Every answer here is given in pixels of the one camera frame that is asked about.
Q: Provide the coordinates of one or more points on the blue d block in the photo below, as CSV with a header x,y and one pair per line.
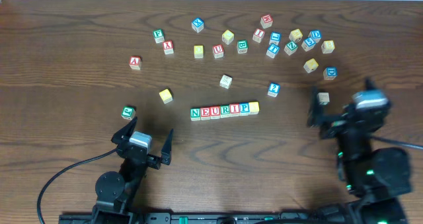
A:
x,y
330,73
315,35

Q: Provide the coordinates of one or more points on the yellow block left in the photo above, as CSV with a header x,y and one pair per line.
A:
x,y
166,96

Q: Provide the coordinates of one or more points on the red H block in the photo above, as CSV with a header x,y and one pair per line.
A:
x,y
266,21

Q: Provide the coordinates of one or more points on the green B block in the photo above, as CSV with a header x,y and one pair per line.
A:
x,y
242,46

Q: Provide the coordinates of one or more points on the blue D block lower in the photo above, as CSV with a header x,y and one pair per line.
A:
x,y
330,73

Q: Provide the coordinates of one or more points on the green F block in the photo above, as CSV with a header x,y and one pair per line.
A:
x,y
158,36

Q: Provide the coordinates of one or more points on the blue P block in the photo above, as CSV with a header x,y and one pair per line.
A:
x,y
244,109

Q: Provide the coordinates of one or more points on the yellow S block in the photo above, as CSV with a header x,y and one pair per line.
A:
x,y
254,107

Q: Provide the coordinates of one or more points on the yellow block upper right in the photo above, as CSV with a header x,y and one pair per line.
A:
x,y
295,35

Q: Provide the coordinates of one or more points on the blue T block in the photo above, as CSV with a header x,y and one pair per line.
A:
x,y
272,50

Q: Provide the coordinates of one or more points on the red u block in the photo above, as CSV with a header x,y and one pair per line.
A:
x,y
218,51
215,112

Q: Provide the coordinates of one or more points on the yellow O block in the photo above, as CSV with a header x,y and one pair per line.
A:
x,y
198,51

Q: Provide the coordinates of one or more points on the green R block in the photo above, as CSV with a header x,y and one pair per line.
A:
x,y
224,111

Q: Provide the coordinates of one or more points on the green N block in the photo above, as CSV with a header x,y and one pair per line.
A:
x,y
195,114

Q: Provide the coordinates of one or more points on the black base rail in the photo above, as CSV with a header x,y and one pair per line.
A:
x,y
178,218

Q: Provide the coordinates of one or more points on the red Y block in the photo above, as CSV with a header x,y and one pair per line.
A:
x,y
168,47

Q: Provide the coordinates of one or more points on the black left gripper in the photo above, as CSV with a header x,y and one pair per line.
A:
x,y
152,159

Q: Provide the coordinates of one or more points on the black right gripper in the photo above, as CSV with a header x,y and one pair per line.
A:
x,y
335,125

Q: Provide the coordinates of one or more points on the red i block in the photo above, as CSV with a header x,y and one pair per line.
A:
x,y
234,110
258,35

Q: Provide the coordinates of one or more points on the green J block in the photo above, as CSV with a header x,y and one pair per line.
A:
x,y
128,113

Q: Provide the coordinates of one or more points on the blue S block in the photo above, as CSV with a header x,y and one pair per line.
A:
x,y
308,44

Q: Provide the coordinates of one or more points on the blue L block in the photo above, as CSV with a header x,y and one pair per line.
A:
x,y
275,38

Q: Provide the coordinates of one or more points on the white green block right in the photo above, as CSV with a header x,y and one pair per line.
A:
x,y
323,98

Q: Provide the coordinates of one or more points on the blue 2 block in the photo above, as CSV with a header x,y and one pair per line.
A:
x,y
273,89

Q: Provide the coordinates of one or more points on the green Z block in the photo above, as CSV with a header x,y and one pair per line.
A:
x,y
290,48

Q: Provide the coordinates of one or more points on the red A block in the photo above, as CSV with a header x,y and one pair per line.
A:
x,y
135,63

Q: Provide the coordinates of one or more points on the yellow 8 block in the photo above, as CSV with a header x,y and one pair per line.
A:
x,y
327,46

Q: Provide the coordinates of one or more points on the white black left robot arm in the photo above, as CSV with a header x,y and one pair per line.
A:
x,y
116,190

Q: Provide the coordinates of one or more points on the red E block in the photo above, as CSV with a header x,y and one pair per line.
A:
x,y
205,113

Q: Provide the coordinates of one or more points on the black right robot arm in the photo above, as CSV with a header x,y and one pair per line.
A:
x,y
377,177

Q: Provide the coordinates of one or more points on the blue D block upper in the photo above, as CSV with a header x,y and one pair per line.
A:
x,y
315,35

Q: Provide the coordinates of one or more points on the plain white wooden block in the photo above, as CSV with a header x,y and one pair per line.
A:
x,y
225,81

